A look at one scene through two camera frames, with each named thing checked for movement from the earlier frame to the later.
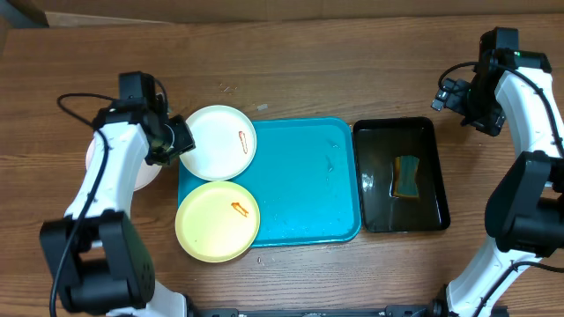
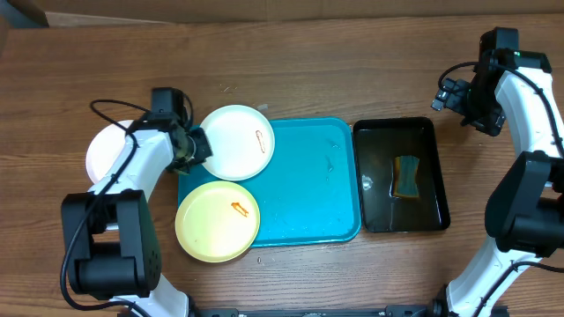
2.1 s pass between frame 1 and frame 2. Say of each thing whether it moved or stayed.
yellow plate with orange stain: stayed
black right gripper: stayed
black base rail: stayed
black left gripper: moved
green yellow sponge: stayed
